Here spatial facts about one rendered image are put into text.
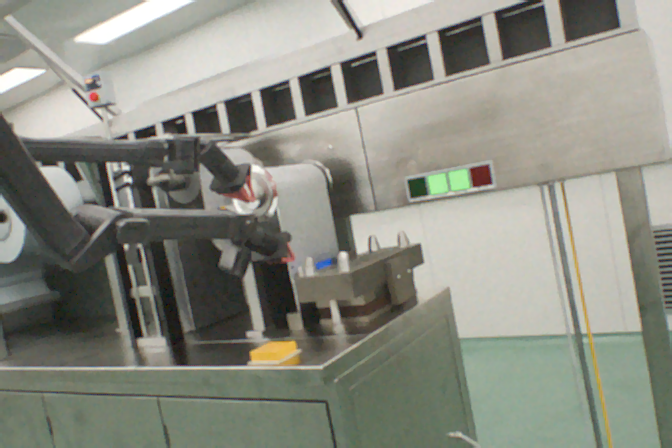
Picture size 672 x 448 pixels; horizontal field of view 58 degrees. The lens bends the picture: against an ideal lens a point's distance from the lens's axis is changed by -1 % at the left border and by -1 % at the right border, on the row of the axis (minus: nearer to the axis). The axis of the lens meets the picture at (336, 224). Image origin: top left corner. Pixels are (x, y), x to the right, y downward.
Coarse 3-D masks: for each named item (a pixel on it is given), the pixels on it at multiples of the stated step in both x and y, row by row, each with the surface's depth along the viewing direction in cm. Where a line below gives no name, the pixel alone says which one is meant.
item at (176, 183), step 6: (162, 174) 163; (168, 174) 162; (174, 180) 161; (180, 180) 163; (186, 180) 165; (162, 186) 163; (168, 186) 162; (174, 186) 162; (180, 186) 164; (186, 186) 166
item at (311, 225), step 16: (288, 208) 154; (304, 208) 160; (320, 208) 167; (288, 224) 154; (304, 224) 159; (320, 224) 166; (304, 240) 158; (320, 240) 165; (336, 240) 171; (288, 256) 152; (304, 256) 157; (320, 256) 164
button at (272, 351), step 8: (264, 344) 130; (272, 344) 129; (280, 344) 127; (288, 344) 127; (256, 352) 125; (264, 352) 124; (272, 352) 123; (280, 352) 124; (288, 352) 126; (256, 360) 126; (264, 360) 125; (272, 360) 123
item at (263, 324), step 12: (252, 216) 154; (252, 264) 152; (252, 276) 152; (252, 288) 153; (264, 288) 155; (252, 300) 154; (264, 300) 154; (252, 312) 154; (264, 312) 154; (264, 324) 153; (252, 336) 152
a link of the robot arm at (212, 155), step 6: (204, 138) 138; (210, 138) 137; (204, 144) 134; (210, 144) 135; (216, 144) 136; (204, 150) 135; (210, 150) 135; (216, 150) 136; (222, 150) 139; (204, 156) 135; (210, 156) 135; (216, 156) 136; (222, 156) 138; (204, 162) 136; (210, 162) 136; (216, 162) 137; (210, 168) 138
